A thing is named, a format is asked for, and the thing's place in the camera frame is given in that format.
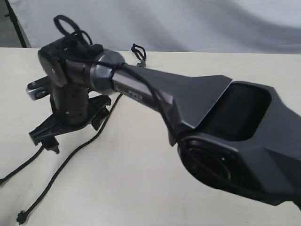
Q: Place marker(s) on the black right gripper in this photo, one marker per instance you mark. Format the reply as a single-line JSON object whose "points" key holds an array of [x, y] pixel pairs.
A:
{"points": [[74, 115]]}

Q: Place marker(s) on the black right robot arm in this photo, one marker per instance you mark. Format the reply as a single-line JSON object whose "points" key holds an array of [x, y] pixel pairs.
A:
{"points": [[234, 136]]}

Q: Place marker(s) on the black backdrop stand pole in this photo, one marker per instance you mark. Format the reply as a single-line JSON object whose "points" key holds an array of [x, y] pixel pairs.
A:
{"points": [[17, 27]]}

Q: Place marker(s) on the grey backdrop cloth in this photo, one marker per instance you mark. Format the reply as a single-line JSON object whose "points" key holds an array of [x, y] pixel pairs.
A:
{"points": [[235, 26]]}

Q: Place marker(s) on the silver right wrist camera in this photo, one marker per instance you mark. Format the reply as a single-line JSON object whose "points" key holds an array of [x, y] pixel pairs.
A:
{"points": [[39, 89]]}

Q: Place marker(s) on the clear adhesive tape piece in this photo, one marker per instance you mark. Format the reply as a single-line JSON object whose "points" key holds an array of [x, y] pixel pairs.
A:
{"points": [[141, 64]]}

